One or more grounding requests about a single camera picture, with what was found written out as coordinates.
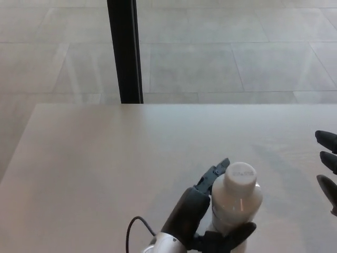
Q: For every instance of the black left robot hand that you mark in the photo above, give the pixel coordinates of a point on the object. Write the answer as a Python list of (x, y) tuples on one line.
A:
[(187, 210)]

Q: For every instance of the white bottle cap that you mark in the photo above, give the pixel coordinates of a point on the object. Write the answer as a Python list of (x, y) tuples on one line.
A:
[(240, 177)]

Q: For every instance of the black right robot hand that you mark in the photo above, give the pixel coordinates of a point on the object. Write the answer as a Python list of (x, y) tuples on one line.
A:
[(329, 160)]

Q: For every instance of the black vertical post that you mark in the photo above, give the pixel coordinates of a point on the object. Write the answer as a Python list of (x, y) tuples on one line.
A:
[(125, 52)]

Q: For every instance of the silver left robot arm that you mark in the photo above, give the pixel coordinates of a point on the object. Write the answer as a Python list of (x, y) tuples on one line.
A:
[(166, 243)]

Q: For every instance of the white plastic bottle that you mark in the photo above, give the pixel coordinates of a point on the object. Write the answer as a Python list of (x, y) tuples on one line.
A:
[(234, 208)]

